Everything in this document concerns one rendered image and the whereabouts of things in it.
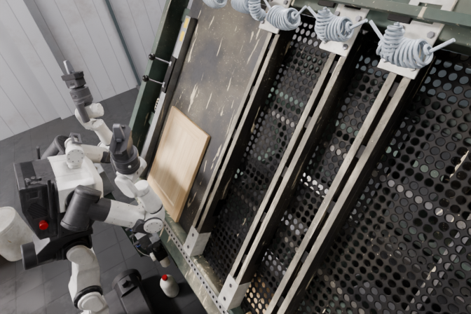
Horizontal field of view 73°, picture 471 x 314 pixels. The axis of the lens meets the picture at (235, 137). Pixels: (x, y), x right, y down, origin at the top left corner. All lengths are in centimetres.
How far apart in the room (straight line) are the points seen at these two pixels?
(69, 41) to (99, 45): 36
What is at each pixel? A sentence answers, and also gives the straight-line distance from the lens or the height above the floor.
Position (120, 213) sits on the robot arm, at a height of 124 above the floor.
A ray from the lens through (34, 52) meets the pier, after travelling 463.
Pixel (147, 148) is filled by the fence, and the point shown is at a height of 105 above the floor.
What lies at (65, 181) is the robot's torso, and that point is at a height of 136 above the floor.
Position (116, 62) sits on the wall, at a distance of 486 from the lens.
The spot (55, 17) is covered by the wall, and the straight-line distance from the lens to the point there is 462.
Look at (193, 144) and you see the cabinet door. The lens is 157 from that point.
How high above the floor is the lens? 218
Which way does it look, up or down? 39 degrees down
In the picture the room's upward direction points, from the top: 11 degrees counter-clockwise
